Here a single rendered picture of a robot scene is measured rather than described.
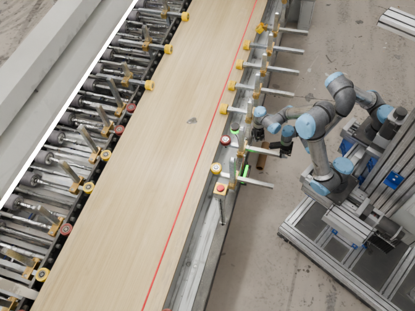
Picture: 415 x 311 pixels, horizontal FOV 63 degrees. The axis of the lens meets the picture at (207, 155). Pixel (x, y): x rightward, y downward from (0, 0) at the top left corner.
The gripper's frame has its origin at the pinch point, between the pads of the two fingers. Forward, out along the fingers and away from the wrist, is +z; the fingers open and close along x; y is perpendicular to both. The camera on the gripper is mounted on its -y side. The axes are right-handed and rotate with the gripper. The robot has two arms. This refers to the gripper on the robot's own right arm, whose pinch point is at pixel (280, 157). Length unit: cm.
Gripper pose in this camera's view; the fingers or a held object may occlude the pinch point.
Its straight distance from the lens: 256.5
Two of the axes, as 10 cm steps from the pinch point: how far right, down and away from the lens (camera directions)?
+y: 9.5, 2.0, -2.3
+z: 0.9, 5.3, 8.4
